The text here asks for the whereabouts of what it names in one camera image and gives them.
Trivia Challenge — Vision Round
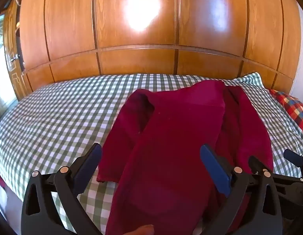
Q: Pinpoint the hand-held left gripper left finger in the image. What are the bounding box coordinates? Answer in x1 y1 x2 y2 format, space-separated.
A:
21 142 103 235

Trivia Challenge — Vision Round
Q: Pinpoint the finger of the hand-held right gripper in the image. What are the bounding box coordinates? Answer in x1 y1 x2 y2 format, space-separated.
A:
283 149 303 178
248 155 265 175

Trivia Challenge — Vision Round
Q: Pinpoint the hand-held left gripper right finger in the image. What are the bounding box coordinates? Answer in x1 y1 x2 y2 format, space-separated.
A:
200 144 282 235

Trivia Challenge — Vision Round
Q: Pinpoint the dark red sweater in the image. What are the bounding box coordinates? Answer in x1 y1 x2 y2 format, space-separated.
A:
96 80 274 235

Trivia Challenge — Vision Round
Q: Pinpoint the person's left hand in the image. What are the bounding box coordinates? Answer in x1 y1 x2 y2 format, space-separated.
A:
128 225 155 235

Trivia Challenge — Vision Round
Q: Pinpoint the multicolour checked pillow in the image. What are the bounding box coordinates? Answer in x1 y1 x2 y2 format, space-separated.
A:
268 89 303 135

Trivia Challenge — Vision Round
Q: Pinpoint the green checked bedsheet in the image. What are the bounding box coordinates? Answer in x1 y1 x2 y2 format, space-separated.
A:
0 72 303 233

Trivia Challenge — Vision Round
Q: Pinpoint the carved wooden door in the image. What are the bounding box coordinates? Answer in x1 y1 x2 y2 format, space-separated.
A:
3 2 28 101

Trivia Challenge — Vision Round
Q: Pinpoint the wooden wardrobe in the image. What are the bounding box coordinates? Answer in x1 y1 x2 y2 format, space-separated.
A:
19 0 302 101

